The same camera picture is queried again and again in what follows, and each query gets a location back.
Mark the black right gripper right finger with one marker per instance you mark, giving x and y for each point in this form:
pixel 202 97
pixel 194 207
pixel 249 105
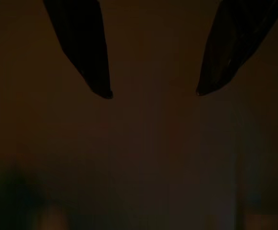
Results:
pixel 234 40

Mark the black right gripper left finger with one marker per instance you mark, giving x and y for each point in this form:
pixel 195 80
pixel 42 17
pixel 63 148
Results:
pixel 81 43

